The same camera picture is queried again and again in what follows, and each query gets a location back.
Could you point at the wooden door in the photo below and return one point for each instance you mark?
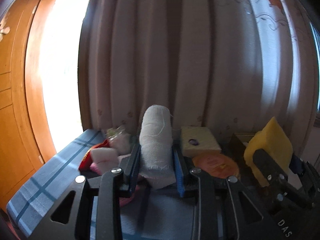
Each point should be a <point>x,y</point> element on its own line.
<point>26,142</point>

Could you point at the yellow sponge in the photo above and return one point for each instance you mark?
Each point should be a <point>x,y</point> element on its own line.
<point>274,141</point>

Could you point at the white melamine sponge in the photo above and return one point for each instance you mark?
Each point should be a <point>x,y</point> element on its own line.
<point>104,159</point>

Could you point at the pink floral curtain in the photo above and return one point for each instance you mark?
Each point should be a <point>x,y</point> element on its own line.
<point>229,65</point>

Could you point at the pink fluffy cloth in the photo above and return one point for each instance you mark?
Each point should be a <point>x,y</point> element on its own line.
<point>130,167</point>

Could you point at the clear plastic wrapper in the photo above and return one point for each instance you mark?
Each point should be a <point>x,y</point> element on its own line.
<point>119,139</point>

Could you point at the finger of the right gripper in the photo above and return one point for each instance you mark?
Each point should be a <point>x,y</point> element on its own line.
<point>307,174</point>
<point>272,173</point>

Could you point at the round gold pink tin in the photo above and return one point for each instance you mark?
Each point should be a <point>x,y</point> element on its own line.
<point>216,164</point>

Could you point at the yellow tissue pack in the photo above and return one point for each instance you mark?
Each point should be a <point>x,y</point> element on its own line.
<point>198,140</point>

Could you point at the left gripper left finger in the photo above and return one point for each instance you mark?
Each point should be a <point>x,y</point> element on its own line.
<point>70,216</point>

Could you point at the white towel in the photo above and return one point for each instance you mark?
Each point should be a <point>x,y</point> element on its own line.
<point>156,164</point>

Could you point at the red fabric pouch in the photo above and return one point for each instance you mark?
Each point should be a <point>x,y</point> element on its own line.
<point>87,159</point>

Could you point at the blue plaid tablecloth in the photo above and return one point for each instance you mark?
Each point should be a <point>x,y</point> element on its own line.
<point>151,214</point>

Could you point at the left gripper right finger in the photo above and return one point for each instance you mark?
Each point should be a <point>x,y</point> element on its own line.
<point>224,208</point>

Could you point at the gold tray box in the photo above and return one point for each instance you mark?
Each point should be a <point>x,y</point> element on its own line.
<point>234,147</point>

